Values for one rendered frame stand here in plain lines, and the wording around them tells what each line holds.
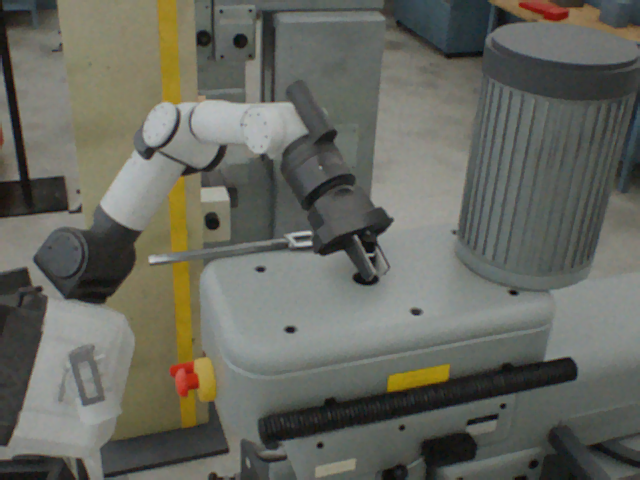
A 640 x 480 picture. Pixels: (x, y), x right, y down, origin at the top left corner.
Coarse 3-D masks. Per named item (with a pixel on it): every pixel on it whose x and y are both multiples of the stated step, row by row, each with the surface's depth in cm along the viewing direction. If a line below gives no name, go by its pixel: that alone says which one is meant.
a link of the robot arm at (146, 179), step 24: (144, 120) 135; (168, 120) 128; (144, 144) 133; (168, 144) 129; (144, 168) 134; (168, 168) 135; (192, 168) 139; (216, 168) 137; (120, 192) 135; (144, 192) 135; (168, 192) 139; (120, 216) 136; (144, 216) 138
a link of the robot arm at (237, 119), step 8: (248, 104) 122; (256, 104) 121; (264, 104) 122; (272, 104) 122; (280, 104) 122; (288, 104) 121; (240, 112) 120; (232, 120) 121; (240, 120) 120; (232, 128) 121; (240, 128) 120; (240, 136) 121; (240, 144) 123
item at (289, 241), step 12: (276, 240) 117; (288, 240) 117; (180, 252) 113; (192, 252) 113; (204, 252) 113; (216, 252) 113; (228, 252) 113; (240, 252) 114; (252, 252) 115; (156, 264) 110
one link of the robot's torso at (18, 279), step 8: (0, 272) 166; (8, 272) 166; (16, 272) 167; (24, 272) 170; (0, 280) 165; (8, 280) 166; (16, 280) 167; (24, 280) 169; (0, 288) 165; (8, 288) 166; (16, 288) 167; (0, 296) 165; (8, 296) 166; (16, 296) 166; (24, 296) 166; (32, 296) 167; (8, 304) 164
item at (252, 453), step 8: (240, 440) 192; (248, 440) 192; (240, 448) 193; (248, 448) 190; (256, 448) 189; (264, 448) 189; (272, 448) 191; (280, 448) 189; (240, 456) 195; (248, 456) 188; (256, 456) 188; (264, 456) 186; (272, 456) 187; (280, 456) 187; (248, 464) 189; (256, 464) 186; (264, 464) 186; (248, 472) 191; (256, 472) 184; (264, 472) 184
